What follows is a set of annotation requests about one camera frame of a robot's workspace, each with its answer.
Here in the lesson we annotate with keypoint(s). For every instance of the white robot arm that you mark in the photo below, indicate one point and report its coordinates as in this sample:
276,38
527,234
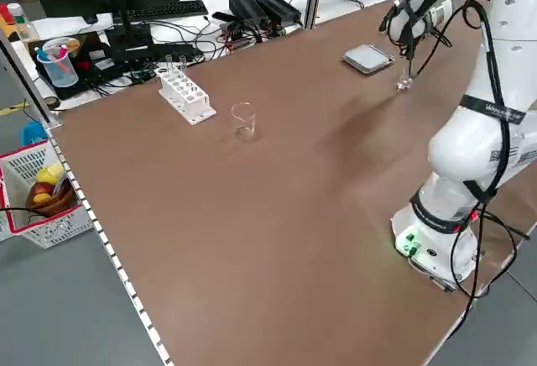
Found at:
470,152

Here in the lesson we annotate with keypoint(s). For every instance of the glass stirring rod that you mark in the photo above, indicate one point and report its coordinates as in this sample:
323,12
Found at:
409,73

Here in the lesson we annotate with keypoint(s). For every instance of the small glass beaker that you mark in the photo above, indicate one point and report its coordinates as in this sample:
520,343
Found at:
404,85

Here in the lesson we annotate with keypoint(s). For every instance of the red apple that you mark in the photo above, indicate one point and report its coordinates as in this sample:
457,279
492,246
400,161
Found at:
42,191

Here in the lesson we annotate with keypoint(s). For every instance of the yellow fruit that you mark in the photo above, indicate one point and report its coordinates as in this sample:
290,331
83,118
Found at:
50,173

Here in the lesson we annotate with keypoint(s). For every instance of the pink marker pen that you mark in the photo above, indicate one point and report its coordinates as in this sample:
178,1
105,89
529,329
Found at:
61,52

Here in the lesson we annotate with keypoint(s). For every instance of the blue plastic container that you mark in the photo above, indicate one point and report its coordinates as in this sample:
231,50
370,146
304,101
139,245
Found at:
33,134

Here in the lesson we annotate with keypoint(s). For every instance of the silver digital balance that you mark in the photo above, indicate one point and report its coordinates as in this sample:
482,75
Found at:
367,57

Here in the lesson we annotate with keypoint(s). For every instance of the clear measuring cup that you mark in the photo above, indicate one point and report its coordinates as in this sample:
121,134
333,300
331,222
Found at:
58,74

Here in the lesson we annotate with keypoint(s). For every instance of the blue marker pen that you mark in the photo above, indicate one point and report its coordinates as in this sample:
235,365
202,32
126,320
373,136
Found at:
43,54

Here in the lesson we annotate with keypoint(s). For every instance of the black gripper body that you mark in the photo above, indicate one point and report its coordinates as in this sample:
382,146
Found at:
421,32

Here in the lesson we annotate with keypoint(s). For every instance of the black power supply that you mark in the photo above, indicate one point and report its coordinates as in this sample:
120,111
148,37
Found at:
279,7
247,9

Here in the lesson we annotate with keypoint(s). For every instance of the black tape roll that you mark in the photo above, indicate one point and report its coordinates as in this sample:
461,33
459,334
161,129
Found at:
45,103

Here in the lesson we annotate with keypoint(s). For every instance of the white test tube rack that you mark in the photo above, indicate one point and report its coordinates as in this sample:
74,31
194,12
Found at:
184,97

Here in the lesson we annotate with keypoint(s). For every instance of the black keyboard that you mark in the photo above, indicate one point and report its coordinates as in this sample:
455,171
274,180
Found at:
168,9

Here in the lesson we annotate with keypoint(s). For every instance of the white plastic basket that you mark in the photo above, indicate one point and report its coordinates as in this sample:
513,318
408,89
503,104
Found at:
54,231

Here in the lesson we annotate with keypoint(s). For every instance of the brown wooden bowl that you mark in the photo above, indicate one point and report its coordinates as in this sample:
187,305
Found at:
58,204

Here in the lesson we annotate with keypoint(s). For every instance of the red container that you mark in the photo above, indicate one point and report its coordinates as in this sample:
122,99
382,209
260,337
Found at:
5,13

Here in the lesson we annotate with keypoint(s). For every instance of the clear plastic bottle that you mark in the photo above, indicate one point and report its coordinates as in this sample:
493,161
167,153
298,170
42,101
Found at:
23,26

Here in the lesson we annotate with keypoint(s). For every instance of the black monitor stand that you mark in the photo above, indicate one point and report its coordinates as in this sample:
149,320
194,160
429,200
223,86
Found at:
138,45

